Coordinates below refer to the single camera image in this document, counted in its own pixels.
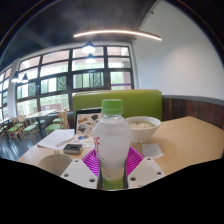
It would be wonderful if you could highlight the group of pendant lamps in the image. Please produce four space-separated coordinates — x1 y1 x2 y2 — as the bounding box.
10 40 98 84

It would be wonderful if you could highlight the white paper receipt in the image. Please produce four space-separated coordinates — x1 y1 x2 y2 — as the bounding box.
141 143 164 159

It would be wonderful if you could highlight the group of wooden chairs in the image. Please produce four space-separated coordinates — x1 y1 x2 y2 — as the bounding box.
0 109 71 144

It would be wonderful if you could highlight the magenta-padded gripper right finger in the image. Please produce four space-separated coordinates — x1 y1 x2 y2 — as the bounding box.
123 146 167 190

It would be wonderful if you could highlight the green upholstered bench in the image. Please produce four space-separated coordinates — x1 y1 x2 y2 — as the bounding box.
72 89 164 122

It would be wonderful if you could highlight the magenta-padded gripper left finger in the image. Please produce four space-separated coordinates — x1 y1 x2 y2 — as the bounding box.
59 148 102 190

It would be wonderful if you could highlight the clear green-capped drink bottle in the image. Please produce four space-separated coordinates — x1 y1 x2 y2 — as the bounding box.
92 98 132 191

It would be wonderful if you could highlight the black framed grid window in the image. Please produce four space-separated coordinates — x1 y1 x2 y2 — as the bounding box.
0 44 134 118

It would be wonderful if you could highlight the light wooden dining table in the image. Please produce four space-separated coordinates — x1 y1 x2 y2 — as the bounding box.
24 108 58 119

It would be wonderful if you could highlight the white paper sheet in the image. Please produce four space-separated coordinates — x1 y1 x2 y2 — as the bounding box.
36 129 76 150

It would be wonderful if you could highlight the white bowl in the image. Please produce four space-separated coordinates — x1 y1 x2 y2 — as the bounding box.
124 115 162 144

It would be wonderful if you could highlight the long linear hanging light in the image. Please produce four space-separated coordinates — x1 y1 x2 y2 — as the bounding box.
73 29 163 42

